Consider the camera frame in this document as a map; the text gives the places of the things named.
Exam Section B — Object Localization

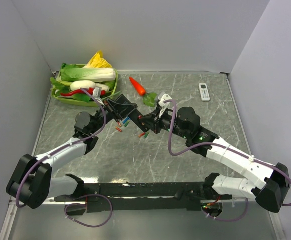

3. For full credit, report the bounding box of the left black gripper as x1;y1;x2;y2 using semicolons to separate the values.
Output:
89;97;138;135

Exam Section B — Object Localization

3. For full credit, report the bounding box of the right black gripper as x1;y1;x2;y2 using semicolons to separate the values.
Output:
140;106;190;140

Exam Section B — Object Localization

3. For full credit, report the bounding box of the black remote control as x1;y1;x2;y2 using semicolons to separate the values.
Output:
128;109;149;133

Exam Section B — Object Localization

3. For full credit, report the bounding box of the black battery cover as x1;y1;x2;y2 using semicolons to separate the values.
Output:
173;188;185;201

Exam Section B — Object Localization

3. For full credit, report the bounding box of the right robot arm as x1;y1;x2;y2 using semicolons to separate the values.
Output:
137;107;290;213

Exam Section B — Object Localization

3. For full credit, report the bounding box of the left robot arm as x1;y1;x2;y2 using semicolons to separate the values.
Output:
6;94;138;209

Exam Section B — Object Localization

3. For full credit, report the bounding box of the white remote control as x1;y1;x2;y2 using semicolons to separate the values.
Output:
199;83;211;102

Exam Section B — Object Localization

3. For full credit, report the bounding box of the orange toy carrot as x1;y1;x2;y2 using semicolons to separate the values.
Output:
129;76;158;108

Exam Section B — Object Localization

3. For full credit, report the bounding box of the green tray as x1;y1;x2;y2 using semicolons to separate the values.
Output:
50;63;119;107

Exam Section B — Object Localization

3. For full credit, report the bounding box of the red chili pepper toy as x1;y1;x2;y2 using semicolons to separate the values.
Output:
60;87;95;97

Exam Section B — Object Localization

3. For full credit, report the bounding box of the white radish toy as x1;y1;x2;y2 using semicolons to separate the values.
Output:
70;80;110;92

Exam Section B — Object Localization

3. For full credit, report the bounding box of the yellow leaf toy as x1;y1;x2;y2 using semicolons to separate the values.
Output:
83;50;113;69

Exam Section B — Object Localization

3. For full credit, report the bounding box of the napa cabbage toy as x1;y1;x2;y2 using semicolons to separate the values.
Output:
60;63;117;83

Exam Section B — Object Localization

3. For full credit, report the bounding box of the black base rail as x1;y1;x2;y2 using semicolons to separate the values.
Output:
54;182;233;213

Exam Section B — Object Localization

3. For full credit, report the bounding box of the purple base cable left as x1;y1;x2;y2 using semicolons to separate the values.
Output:
64;193;115;229

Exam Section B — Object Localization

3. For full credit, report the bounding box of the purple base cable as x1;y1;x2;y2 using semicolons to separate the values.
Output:
201;197;249;224
64;193;115;229

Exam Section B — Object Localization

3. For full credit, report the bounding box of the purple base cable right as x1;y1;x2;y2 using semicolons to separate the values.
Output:
201;197;249;224

